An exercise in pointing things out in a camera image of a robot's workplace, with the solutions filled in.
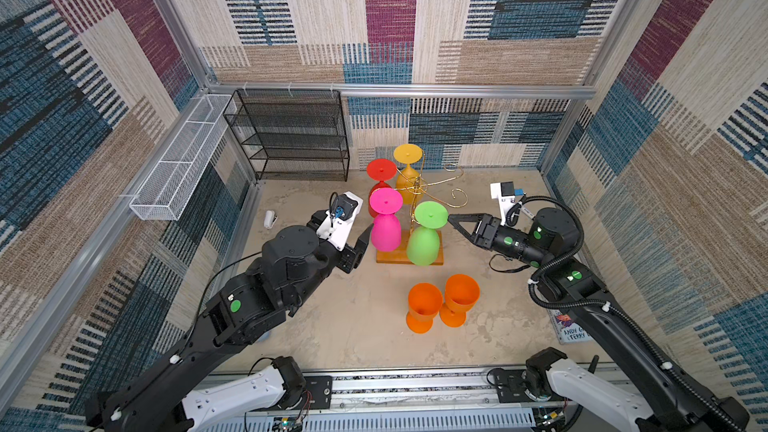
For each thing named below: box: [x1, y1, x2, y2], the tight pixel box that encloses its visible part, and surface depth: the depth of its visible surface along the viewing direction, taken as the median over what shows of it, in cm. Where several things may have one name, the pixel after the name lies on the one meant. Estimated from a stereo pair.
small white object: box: [264, 210, 278, 230], surface depth 107 cm
